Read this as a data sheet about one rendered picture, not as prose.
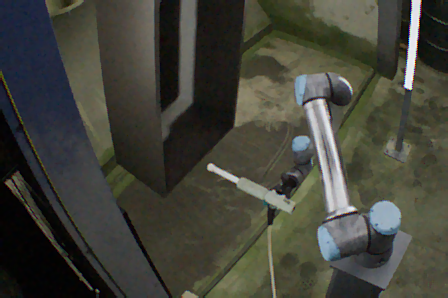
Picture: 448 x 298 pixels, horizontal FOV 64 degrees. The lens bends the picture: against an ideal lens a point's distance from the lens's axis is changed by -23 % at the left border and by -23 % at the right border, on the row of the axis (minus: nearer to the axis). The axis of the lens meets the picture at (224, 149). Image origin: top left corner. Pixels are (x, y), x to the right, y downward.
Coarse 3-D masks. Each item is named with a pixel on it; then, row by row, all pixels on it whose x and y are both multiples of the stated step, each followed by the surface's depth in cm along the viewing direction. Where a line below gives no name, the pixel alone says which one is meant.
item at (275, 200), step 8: (208, 168) 225; (216, 168) 223; (224, 176) 221; (232, 176) 219; (240, 184) 215; (248, 184) 214; (256, 184) 214; (248, 192) 214; (256, 192) 211; (264, 192) 210; (272, 192) 210; (272, 200) 207; (280, 200) 206; (288, 200) 203; (272, 208) 210; (280, 208) 206; (288, 208) 203; (272, 216) 216; (272, 224) 222
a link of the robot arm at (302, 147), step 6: (300, 138) 223; (306, 138) 222; (294, 144) 221; (300, 144) 219; (306, 144) 219; (294, 150) 222; (300, 150) 220; (306, 150) 220; (312, 150) 221; (294, 156) 225; (300, 156) 222; (306, 156) 222; (294, 162) 228; (300, 162) 224; (306, 162) 225
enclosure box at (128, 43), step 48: (96, 0) 150; (144, 0) 134; (192, 0) 207; (240, 0) 189; (144, 48) 152; (192, 48) 234; (240, 48) 209; (144, 96) 174; (192, 96) 263; (144, 144) 200; (192, 144) 248
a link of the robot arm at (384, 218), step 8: (376, 208) 151; (384, 208) 151; (392, 208) 150; (368, 216) 152; (376, 216) 149; (384, 216) 148; (392, 216) 148; (400, 216) 148; (368, 224) 149; (376, 224) 147; (384, 224) 145; (392, 224) 145; (368, 232) 147; (376, 232) 147; (384, 232) 145; (392, 232) 145; (368, 240) 147; (376, 240) 148; (384, 240) 148; (392, 240) 152; (368, 248) 150; (376, 248) 153; (384, 248) 153
